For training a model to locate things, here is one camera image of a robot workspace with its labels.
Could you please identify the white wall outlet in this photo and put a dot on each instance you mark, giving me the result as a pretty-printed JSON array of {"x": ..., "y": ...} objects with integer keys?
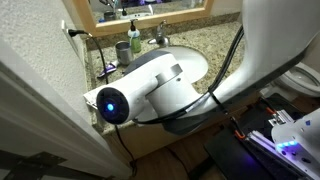
[{"x": 72, "y": 42}]

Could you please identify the white paper packets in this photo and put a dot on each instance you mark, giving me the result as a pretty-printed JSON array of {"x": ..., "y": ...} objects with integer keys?
[{"x": 90, "y": 98}]

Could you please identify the purple white toothpaste tube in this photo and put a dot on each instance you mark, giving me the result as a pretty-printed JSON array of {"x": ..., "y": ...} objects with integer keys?
[{"x": 111, "y": 67}]

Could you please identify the white door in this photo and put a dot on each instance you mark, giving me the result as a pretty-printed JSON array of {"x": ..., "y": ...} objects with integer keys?
[{"x": 53, "y": 75}]

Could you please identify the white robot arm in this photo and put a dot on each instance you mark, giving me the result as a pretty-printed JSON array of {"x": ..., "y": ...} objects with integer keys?
[{"x": 156, "y": 90}]

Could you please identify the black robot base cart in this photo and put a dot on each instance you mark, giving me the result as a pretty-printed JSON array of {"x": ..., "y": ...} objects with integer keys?
[{"x": 273, "y": 141}]

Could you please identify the green soap dispenser bottle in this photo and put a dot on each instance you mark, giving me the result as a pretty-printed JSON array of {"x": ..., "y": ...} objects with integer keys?
[{"x": 134, "y": 37}]

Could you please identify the wooden vanity cabinet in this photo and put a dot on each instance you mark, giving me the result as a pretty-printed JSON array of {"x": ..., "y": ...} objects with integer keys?
[{"x": 143, "y": 140}]

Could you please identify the white toilet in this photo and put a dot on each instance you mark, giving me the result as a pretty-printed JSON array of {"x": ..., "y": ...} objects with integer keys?
[{"x": 301, "y": 79}]

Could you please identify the white oval sink basin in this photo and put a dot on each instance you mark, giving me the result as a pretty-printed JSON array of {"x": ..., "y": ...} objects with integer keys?
[{"x": 193, "y": 63}]

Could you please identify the chrome faucet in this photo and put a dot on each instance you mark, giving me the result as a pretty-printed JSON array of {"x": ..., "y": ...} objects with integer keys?
[{"x": 160, "y": 38}]

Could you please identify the grey metal cup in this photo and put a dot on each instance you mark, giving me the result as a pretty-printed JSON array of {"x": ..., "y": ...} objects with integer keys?
[{"x": 123, "y": 52}]

